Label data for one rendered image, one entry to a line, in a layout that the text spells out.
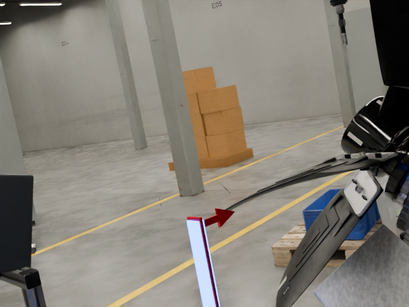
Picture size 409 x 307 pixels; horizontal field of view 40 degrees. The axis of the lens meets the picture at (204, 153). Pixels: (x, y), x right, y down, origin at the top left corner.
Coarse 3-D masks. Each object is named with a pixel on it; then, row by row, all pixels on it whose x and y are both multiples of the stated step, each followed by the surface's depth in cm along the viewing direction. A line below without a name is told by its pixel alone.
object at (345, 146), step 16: (368, 112) 93; (352, 128) 94; (368, 128) 92; (384, 128) 91; (400, 128) 90; (352, 144) 94; (368, 144) 92; (384, 144) 90; (400, 144) 90; (400, 160) 87; (400, 176) 87
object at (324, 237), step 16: (336, 208) 102; (352, 208) 98; (320, 224) 105; (336, 224) 99; (352, 224) 95; (304, 240) 109; (320, 240) 101; (336, 240) 97; (304, 256) 104; (320, 256) 99; (288, 272) 108; (304, 272) 101; (304, 288) 97; (288, 304) 98
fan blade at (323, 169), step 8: (328, 160) 88; (336, 160) 88; (344, 160) 86; (352, 160) 85; (360, 160) 83; (368, 160) 83; (376, 160) 83; (312, 168) 85; (320, 168) 82; (328, 168) 81; (336, 168) 79; (344, 168) 77; (352, 168) 76; (360, 168) 78; (296, 176) 80; (304, 176) 67; (312, 176) 67; (320, 176) 69; (272, 184) 82; (280, 184) 68; (288, 184) 69; (256, 192) 78; (264, 192) 71; (240, 200) 74; (248, 200) 76; (232, 208) 79
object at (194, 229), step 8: (192, 224) 67; (192, 232) 67; (200, 232) 66; (192, 240) 67; (200, 240) 66; (192, 248) 68; (200, 248) 66; (200, 256) 67; (200, 264) 67; (200, 272) 68; (208, 272) 67; (200, 280) 68; (208, 280) 67; (200, 288) 68; (208, 288) 67; (208, 296) 67; (208, 304) 68
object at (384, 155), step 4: (380, 152) 90; (384, 152) 89; (388, 152) 89; (392, 152) 88; (352, 156) 92; (356, 156) 92; (368, 156) 90; (372, 156) 89; (384, 156) 87; (388, 156) 86; (392, 156) 86; (380, 160) 84; (384, 160) 85
